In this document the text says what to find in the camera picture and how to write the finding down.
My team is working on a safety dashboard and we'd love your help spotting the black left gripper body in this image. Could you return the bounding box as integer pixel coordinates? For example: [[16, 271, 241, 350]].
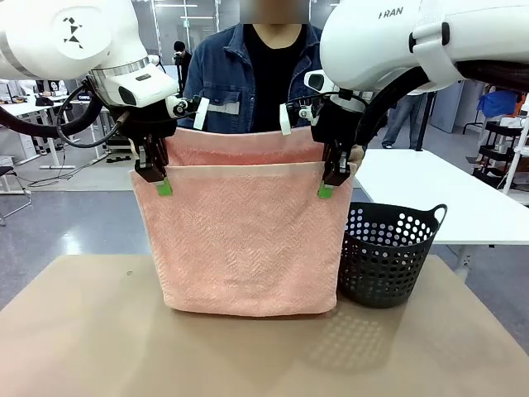
[[107, 100, 180, 141]]

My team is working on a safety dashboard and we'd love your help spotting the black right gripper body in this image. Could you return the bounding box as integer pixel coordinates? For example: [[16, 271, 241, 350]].
[[309, 102, 368, 146]]

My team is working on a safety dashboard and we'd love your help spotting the black perforated laundry basket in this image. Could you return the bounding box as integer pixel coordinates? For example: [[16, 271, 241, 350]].
[[337, 201, 449, 309]]

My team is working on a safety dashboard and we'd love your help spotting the pink terry towel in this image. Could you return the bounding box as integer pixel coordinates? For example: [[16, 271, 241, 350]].
[[131, 126, 355, 319]]

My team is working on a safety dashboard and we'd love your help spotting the person's left hand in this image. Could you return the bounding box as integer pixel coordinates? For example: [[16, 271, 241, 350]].
[[348, 144, 366, 172]]

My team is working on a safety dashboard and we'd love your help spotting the person in black polo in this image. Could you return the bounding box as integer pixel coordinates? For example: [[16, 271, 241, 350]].
[[173, 40, 193, 88]]

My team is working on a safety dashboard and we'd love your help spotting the person in white t-shirt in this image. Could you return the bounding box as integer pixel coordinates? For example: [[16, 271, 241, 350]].
[[381, 91, 436, 151]]

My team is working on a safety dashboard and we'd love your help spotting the person in denim jacket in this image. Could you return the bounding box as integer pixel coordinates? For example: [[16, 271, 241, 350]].
[[183, 0, 366, 175]]

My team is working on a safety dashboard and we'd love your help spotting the seated person in varsity jacket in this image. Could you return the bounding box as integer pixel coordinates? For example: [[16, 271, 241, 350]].
[[34, 79, 68, 99]]

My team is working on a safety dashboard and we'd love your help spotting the large white table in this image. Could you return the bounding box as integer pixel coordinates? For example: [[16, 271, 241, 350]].
[[354, 147, 529, 282]]

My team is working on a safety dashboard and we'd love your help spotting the white-framed desk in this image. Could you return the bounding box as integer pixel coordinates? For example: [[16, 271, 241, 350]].
[[0, 90, 109, 170]]

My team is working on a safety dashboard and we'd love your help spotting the black utility cart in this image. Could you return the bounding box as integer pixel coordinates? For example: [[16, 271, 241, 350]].
[[472, 121, 527, 190]]

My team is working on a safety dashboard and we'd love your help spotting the figure with blue garment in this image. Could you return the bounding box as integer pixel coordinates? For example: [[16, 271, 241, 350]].
[[476, 84, 525, 117]]

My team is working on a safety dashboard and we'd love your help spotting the white metal rack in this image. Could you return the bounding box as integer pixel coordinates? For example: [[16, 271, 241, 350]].
[[501, 97, 529, 196]]

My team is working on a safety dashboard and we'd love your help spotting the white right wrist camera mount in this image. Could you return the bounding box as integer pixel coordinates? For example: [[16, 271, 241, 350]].
[[279, 96, 328, 137]]

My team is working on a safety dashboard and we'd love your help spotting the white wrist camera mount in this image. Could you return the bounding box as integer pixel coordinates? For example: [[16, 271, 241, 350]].
[[279, 96, 328, 137], [164, 94, 210, 132]]

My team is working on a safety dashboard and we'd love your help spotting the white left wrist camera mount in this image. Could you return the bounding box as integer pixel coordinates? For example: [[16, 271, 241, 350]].
[[164, 94, 210, 132]]

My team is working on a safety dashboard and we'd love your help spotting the thin black cable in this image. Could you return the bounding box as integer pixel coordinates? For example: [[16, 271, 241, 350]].
[[55, 79, 126, 150]]

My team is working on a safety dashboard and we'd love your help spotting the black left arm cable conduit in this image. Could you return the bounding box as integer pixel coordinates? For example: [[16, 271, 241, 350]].
[[0, 84, 105, 141]]

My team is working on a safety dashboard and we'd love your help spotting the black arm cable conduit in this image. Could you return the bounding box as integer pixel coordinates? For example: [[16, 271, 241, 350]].
[[0, 84, 105, 141], [354, 60, 529, 146]]

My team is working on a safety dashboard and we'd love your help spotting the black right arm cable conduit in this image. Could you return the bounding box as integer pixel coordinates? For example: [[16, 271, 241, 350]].
[[354, 60, 529, 146]]

